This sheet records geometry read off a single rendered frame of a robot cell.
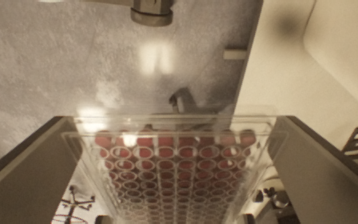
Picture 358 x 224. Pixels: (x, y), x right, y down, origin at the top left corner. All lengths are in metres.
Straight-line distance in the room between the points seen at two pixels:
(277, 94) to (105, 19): 0.96
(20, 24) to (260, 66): 1.26
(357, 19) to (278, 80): 0.19
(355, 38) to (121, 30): 1.05
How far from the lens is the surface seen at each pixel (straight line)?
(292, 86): 0.49
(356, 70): 0.32
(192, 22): 1.15
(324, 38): 0.37
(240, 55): 1.23
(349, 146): 0.76
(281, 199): 0.67
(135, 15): 0.97
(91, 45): 1.28
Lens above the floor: 1.09
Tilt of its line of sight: 48 degrees down
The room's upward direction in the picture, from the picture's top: 178 degrees clockwise
